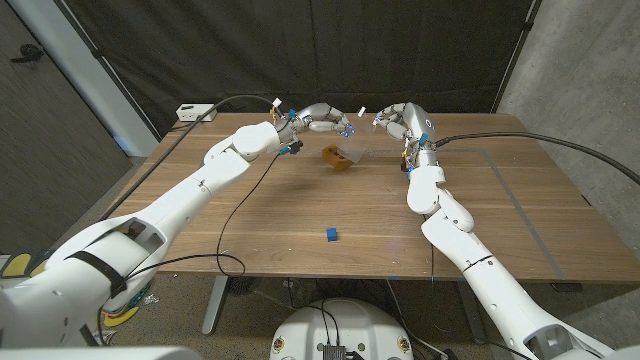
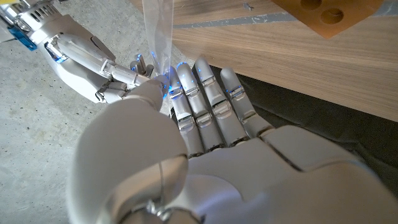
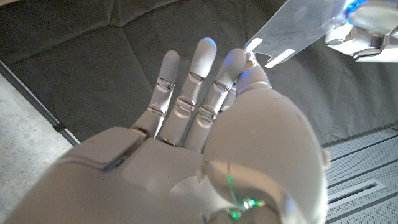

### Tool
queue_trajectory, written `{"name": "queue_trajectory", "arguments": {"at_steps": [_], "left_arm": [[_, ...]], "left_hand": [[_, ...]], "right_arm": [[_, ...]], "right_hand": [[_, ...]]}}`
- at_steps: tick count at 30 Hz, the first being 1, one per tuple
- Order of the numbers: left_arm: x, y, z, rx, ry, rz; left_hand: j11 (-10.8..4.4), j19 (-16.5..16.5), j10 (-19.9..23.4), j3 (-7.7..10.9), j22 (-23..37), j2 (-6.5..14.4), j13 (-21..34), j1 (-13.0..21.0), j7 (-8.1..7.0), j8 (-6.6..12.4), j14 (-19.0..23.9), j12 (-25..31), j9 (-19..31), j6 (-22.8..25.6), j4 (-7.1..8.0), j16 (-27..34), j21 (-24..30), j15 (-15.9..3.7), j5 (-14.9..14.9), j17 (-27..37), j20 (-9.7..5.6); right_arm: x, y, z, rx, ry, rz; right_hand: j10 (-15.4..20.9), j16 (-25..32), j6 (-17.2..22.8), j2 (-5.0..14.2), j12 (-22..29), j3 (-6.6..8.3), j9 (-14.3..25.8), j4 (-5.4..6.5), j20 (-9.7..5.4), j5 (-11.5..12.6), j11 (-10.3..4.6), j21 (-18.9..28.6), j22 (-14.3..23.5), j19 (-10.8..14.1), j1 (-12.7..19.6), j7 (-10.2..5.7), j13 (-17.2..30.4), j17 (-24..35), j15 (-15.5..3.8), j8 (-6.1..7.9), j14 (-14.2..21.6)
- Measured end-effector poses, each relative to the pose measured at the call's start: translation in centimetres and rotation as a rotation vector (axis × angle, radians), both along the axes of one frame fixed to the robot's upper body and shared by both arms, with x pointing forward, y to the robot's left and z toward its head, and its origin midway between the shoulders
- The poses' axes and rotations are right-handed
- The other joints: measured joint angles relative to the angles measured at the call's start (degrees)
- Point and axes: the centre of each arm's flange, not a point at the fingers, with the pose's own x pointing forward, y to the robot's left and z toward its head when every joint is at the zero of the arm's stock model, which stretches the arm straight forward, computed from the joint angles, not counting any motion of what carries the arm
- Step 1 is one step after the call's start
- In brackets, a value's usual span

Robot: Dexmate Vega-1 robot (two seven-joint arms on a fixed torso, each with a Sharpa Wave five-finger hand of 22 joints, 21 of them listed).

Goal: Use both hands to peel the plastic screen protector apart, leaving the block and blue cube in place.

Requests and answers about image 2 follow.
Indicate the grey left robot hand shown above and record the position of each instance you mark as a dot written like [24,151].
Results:
[248,174]

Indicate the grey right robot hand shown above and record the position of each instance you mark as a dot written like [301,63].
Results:
[77,56]

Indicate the clear plastic bag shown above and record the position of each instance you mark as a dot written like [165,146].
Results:
[158,31]

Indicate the brown block with holes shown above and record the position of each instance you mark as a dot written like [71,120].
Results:
[289,15]

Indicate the black backdrop curtain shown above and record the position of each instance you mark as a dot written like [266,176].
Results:
[326,124]

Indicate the grey tape outline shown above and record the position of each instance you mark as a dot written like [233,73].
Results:
[233,21]

